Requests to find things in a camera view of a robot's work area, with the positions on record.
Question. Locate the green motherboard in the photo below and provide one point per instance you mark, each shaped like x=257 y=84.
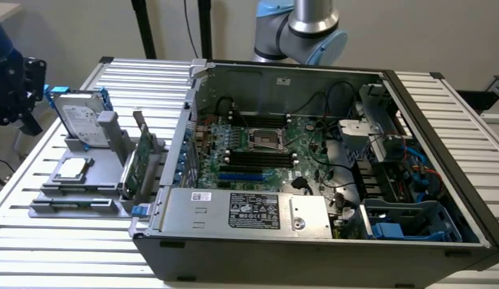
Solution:
x=232 y=141

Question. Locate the metal CPU socket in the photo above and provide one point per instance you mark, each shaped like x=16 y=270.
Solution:
x=266 y=139

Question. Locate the silver CPU chip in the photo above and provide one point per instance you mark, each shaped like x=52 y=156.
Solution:
x=73 y=168

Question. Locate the grey plastic parts rack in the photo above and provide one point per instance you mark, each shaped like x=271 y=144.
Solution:
x=100 y=168

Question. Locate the black RAM slot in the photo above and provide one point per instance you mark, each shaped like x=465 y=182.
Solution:
x=259 y=161
x=259 y=125
x=259 y=157
x=259 y=153
x=259 y=122
x=259 y=119
x=259 y=165
x=259 y=115

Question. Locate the green graphics card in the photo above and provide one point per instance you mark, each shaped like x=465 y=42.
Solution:
x=138 y=159

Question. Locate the green RAM stick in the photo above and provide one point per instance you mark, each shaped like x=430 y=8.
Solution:
x=77 y=206
x=81 y=190

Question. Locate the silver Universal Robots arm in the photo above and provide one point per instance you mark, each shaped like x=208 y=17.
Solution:
x=313 y=18

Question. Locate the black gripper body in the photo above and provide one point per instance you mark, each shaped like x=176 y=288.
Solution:
x=9 y=78

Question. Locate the black open PC case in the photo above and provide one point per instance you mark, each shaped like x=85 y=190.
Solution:
x=297 y=259

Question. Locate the blue plastic disk bay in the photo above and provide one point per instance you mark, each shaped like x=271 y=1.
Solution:
x=418 y=216

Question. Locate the black stand pole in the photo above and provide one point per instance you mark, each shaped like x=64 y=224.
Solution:
x=203 y=27
x=143 y=27

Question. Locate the blue case latch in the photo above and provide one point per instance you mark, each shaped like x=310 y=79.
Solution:
x=139 y=210

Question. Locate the black table end cap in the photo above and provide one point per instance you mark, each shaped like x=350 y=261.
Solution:
x=105 y=59
x=437 y=75

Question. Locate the aluminium profile frame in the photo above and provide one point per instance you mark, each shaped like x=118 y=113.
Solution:
x=496 y=87

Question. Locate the silver power supply unit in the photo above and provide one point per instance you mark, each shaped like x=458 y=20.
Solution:
x=216 y=213

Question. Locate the black metal bracket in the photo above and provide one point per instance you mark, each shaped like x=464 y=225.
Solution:
x=474 y=99

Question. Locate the blue expansion slot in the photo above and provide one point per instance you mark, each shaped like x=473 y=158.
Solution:
x=240 y=175
x=239 y=179

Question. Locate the hard disk with blue carrier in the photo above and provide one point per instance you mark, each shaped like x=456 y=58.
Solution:
x=81 y=120

